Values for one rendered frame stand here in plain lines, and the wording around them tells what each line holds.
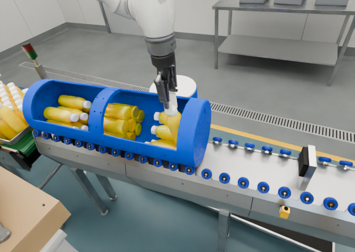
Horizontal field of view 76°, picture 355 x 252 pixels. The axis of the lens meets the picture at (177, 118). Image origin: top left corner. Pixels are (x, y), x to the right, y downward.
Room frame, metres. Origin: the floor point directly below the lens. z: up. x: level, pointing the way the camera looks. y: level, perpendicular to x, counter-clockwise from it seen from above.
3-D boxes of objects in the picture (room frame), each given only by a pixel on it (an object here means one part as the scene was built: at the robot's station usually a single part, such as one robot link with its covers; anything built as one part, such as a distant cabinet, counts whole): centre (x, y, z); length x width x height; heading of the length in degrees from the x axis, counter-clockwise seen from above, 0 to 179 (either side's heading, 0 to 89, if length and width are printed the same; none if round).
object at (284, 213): (0.39, -0.36, 0.92); 0.08 x 0.03 x 0.05; 154
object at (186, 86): (1.12, 0.00, 1.03); 0.28 x 0.28 x 0.01
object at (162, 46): (0.66, 0.02, 1.50); 0.09 x 0.09 x 0.06
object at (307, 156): (0.49, -0.46, 1.00); 0.10 x 0.04 x 0.15; 154
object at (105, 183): (1.10, 0.65, 0.31); 0.06 x 0.06 x 0.63; 64
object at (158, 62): (0.66, 0.02, 1.43); 0.08 x 0.07 x 0.09; 154
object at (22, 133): (1.10, 0.82, 0.96); 0.40 x 0.01 x 0.03; 154
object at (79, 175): (0.97, 0.71, 0.31); 0.06 x 0.06 x 0.63; 64
